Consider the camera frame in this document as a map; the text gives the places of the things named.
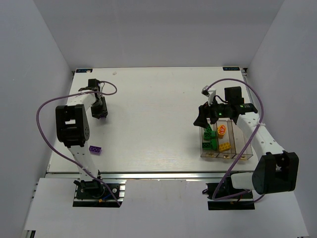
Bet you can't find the orange oval lego piece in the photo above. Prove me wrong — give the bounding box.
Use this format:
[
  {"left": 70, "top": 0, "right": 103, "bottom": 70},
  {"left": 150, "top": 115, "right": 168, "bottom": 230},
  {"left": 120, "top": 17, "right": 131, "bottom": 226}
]
[{"left": 217, "top": 124, "right": 227, "bottom": 139}]

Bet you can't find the blue table label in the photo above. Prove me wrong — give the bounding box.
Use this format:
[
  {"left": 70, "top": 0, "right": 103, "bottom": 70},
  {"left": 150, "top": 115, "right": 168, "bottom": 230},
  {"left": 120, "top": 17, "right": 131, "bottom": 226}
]
[
  {"left": 222, "top": 66, "right": 240, "bottom": 71},
  {"left": 75, "top": 68, "right": 93, "bottom": 73}
]

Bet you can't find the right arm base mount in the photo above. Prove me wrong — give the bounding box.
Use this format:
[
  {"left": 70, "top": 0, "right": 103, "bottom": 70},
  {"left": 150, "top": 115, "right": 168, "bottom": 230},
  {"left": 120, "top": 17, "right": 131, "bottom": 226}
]
[{"left": 202, "top": 183, "right": 255, "bottom": 211}]

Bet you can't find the right blue table label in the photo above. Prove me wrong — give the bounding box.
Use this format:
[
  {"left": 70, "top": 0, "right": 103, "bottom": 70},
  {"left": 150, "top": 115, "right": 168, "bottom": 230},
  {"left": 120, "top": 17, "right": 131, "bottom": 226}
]
[{"left": 222, "top": 66, "right": 240, "bottom": 71}]

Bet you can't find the yellow lego brick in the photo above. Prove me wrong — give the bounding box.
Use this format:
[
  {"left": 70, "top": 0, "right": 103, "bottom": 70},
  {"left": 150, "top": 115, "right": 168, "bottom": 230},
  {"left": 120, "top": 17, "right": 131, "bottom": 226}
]
[{"left": 218, "top": 142, "right": 231, "bottom": 152}]

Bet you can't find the left clear container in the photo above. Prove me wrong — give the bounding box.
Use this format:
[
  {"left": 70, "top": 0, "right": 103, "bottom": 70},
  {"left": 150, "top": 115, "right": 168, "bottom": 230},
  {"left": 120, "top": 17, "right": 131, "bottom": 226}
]
[{"left": 199, "top": 119, "right": 219, "bottom": 158}]

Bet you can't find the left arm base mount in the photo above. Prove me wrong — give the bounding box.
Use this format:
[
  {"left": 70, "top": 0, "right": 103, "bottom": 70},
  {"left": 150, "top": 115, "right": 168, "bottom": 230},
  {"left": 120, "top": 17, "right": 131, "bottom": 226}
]
[{"left": 72, "top": 180, "right": 123, "bottom": 208}]

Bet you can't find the middle clear container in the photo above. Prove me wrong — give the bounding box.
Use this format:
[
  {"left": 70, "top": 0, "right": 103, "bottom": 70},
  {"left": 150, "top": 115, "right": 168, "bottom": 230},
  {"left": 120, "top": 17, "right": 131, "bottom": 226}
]
[{"left": 215, "top": 119, "right": 236, "bottom": 159}]

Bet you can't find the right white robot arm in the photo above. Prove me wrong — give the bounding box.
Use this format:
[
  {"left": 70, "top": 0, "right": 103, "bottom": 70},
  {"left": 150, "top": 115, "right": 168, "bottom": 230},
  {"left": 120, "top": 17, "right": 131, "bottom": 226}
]
[{"left": 194, "top": 86, "right": 299, "bottom": 195}]

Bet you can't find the left blue table label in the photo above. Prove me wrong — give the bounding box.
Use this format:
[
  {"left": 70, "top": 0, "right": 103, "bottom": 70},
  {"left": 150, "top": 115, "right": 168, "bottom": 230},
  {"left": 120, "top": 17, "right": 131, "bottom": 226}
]
[{"left": 75, "top": 68, "right": 93, "bottom": 73}]

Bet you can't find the green lego brick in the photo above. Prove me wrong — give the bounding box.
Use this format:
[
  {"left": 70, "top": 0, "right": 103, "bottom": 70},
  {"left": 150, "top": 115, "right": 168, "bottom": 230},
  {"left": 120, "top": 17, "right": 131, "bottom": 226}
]
[
  {"left": 204, "top": 125, "right": 212, "bottom": 133},
  {"left": 202, "top": 141, "right": 212, "bottom": 150},
  {"left": 203, "top": 132, "right": 211, "bottom": 141}
]

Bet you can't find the right clear container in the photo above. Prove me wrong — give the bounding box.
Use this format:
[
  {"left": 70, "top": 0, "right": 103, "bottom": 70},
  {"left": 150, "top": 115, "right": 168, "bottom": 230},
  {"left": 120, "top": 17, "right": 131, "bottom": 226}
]
[{"left": 232, "top": 122, "right": 253, "bottom": 161}]

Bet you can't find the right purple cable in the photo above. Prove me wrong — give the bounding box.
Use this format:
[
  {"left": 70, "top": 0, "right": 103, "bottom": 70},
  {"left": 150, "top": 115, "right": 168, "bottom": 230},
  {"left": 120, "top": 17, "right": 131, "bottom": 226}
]
[{"left": 207, "top": 78, "right": 265, "bottom": 204}]

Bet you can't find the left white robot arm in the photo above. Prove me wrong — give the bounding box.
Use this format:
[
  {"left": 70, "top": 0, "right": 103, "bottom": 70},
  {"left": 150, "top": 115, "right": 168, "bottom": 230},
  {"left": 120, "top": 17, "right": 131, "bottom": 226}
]
[{"left": 55, "top": 79, "right": 108, "bottom": 182}]

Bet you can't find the aluminium table rail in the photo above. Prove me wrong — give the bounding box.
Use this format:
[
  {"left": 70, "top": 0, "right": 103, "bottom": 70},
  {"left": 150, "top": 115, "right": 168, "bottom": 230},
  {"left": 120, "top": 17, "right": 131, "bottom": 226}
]
[{"left": 46, "top": 172, "right": 280, "bottom": 180}]

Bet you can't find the clear container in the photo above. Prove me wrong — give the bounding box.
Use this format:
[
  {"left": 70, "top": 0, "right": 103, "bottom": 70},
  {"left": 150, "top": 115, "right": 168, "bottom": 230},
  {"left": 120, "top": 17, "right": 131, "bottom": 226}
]
[
  {"left": 199, "top": 119, "right": 219, "bottom": 158},
  {"left": 215, "top": 119, "right": 236, "bottom": 159},
  {"left": 232, "top": 122, "right": 253, "bottom": 161}
]

